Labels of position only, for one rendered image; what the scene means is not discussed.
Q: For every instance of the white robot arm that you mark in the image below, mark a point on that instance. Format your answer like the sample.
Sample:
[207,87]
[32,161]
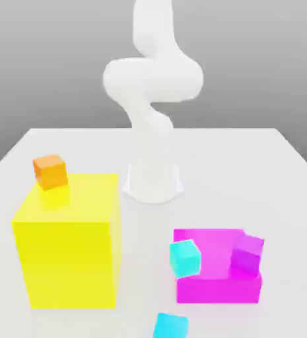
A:
[153,79]

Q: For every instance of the small cyan cube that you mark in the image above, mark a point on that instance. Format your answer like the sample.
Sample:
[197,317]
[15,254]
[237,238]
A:
[170,326]
[184,260]

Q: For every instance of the small orange cube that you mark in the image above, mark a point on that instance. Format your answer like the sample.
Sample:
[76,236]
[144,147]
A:
[51,173]

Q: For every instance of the small purple cube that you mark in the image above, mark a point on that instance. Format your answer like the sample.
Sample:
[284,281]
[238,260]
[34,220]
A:
[247,254]

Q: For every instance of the large yellow box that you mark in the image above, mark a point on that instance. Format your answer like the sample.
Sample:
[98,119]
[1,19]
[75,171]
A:
[66,253]

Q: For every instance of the large magenta box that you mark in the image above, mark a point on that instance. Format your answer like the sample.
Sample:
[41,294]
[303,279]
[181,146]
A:
[216,287]

